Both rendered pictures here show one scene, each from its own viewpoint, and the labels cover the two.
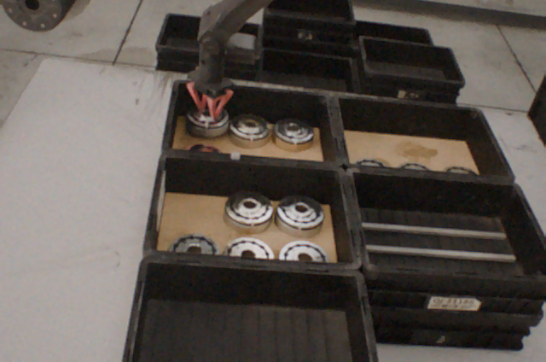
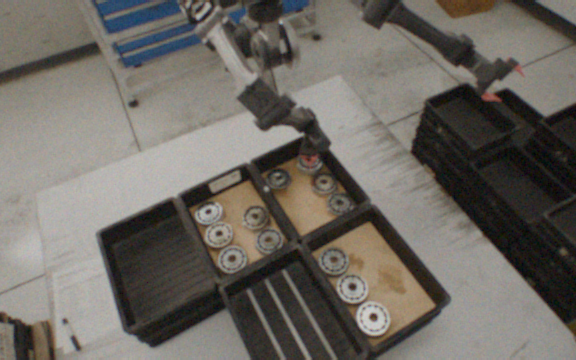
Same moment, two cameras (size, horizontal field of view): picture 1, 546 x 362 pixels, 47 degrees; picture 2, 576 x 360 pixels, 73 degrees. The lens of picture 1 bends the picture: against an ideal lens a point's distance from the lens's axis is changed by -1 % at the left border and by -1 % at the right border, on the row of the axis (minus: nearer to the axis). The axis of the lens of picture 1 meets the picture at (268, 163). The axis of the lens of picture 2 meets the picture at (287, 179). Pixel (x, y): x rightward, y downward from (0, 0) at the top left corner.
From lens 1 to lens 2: 1.21 m
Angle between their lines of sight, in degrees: 50
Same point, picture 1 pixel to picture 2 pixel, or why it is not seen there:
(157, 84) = (365, 124)
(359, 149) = (362, 245)
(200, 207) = (248, 198)
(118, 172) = not seen: hidden behind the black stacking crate
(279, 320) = (195, 268)
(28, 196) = (240, 138)
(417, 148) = (397, 278)
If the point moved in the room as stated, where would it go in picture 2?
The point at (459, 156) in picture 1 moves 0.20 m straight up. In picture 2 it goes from (412, 310) to (427, 288)
